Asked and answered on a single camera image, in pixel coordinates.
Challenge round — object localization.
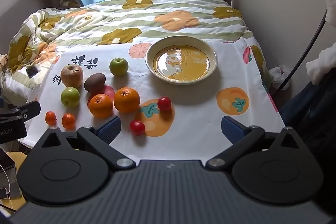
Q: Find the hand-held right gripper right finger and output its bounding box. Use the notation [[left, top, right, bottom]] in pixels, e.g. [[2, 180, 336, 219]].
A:
[[205, 115, 302, 170]]

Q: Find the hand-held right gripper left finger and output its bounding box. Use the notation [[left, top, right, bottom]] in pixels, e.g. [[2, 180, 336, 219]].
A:
[[34, 115, 137, 172]]

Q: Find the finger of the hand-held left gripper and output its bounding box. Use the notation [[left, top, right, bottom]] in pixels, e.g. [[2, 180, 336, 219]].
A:
[[0, 101, 42, 123]]

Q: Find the small orange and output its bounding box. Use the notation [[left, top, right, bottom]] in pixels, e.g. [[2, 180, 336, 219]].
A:
[[89, 94, 114, 119]]

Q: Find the red tomato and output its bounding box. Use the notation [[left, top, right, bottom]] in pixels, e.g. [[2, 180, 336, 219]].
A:
[[157, 97, 172, 111], [130, 120, 146, 136]]

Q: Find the green apple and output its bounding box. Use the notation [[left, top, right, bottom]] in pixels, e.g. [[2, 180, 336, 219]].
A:
[[109, 57, 129, 77], [61, 87, 80, 108]]

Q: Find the brown kiwi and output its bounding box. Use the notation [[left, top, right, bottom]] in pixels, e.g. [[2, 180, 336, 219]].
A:
[[84, 73, 106, 93]]

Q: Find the wrinkled yellow-red apple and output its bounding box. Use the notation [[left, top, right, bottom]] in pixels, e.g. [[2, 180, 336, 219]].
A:
[[61, 64, 84, 88]]

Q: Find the cream and yellow printed bowl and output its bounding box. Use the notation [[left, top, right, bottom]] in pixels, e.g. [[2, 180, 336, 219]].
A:
[[145, 35, 218, 85]]

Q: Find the large orange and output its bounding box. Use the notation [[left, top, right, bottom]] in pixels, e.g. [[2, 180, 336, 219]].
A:
[[113, 88, 141, 113]]

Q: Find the black smartphone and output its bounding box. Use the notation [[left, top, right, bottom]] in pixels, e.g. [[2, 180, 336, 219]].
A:
[[26, 66, 39, 79]]

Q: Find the white fruit-print cloth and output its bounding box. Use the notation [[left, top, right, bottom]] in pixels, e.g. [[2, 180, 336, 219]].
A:
[[25, 35, 286, 164]]

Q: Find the dark storage box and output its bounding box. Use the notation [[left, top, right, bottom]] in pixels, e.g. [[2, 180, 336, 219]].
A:
[[0, 147, 24, 200]]

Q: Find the small printed box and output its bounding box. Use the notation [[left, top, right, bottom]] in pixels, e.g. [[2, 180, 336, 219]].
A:
[[0, 53, 9, 73]]

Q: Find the clear plastic bag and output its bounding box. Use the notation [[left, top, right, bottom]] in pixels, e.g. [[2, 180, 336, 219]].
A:
[[269, 65, 291, 91]]

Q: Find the dark blue garment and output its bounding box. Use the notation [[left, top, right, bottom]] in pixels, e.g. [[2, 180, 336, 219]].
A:
[[278, 80, 336, 215]]

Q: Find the white garment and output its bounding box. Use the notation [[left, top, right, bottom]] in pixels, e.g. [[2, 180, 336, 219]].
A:
[[306, 0, 336, 86]]

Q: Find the floral striped quilt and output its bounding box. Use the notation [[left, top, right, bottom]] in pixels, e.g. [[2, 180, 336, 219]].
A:
[[0, 0, 273, 106]]

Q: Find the black curved cable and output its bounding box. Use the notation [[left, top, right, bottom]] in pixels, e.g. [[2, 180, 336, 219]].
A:
[[273, 10, 328, 95]]

